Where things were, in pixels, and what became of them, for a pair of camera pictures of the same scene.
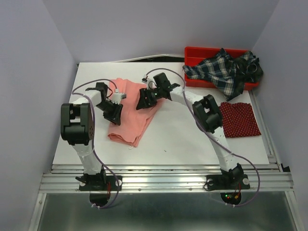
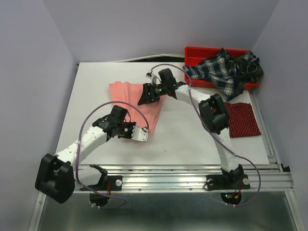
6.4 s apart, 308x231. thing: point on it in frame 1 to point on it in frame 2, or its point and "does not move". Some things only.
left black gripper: (115, 116) to (131, 125)
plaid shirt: (229, 75) does not move
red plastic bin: (193, 55) does not move
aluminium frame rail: (262, 177) does not move
